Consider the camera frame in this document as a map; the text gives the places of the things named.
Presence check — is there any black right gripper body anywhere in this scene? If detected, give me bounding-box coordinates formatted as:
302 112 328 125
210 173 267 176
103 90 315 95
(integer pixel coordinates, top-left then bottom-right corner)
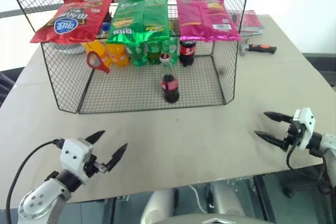
283 119 307 153

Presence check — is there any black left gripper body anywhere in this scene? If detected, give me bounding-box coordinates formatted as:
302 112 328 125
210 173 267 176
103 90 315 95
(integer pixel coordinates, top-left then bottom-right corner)
83 155 110 179

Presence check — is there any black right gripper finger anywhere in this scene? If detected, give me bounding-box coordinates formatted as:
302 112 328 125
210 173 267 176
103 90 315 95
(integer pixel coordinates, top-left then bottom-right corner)
254 130 287 150
263 111 292 124

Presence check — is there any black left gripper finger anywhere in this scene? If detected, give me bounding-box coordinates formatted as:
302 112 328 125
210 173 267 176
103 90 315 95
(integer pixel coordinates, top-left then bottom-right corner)
106 143 129 174
85 130 106 145

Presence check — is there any orange plastic soda bottle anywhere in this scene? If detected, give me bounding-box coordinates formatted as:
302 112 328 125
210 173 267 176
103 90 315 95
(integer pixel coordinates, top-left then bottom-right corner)
106 42 131 68
82 40 113 68

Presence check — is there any glass cola bottle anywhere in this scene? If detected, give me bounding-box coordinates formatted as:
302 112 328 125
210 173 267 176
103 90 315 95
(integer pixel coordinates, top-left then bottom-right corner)
160 53 181 104

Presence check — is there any green plastic soda bottle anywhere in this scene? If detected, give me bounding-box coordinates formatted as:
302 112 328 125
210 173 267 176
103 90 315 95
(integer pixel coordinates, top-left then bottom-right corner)
146 40 163 65
161 36 180 66
129 40 148 68

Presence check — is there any plastic cola bottle red label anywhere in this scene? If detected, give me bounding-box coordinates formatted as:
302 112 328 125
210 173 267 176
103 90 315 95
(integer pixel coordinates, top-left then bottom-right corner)
178 39 197 67

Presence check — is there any silver robot torso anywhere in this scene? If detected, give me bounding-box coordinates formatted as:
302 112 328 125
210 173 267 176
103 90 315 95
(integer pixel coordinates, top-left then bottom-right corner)
140 186 266 224

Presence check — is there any red book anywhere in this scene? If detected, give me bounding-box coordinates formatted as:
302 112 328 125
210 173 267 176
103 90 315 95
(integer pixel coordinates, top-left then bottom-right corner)
228 9 266 36

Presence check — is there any dark blue fabric object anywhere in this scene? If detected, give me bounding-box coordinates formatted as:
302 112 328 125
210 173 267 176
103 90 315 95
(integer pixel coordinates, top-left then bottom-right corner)
0 70 15 107

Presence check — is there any red chips bag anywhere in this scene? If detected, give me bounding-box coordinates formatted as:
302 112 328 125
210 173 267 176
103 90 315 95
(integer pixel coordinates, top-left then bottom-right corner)
29 0 114 45

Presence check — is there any pink chips bag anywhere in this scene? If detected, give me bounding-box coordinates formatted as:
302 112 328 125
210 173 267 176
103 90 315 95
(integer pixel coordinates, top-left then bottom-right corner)
175 0 242 42

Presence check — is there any green chips bag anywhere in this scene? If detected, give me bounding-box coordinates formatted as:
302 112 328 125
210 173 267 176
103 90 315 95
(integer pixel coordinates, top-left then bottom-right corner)
105 0 170 45

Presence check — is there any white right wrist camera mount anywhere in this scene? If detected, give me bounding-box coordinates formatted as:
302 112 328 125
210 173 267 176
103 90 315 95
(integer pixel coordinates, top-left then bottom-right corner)
292 107 317 152

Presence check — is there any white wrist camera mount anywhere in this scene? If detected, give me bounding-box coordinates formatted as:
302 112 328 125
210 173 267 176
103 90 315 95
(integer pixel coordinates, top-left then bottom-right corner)
59 137 93 184
292 107 317 152

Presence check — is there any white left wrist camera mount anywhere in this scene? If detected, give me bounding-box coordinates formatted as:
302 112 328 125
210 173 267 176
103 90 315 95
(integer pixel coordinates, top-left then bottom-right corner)
59 137 93 184

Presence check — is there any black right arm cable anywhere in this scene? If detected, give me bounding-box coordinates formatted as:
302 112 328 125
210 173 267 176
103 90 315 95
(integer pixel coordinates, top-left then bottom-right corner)
286 136 336 196

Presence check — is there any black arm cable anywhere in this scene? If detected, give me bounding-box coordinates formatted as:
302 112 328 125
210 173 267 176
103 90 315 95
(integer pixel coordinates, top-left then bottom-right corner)
286 136 336 196
5 139 65 224

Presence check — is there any black wire mesh shelf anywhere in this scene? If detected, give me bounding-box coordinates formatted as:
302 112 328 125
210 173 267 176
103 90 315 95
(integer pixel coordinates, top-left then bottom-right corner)
4 0 253 115

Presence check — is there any hammer black orange handle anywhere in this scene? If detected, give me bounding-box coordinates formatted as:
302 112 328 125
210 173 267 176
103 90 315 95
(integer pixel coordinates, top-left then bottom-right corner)
238 38 278 57

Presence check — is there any red scissors handle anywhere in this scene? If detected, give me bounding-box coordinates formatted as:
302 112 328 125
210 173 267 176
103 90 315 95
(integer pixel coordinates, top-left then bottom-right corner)
86 50 111 75

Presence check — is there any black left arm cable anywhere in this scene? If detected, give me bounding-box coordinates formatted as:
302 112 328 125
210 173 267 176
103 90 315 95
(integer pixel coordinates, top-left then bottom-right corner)
5 139 65 224

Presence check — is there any thin white cable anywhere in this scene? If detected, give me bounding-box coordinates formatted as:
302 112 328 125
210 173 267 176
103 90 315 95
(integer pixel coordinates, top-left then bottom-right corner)
188 185 208 214

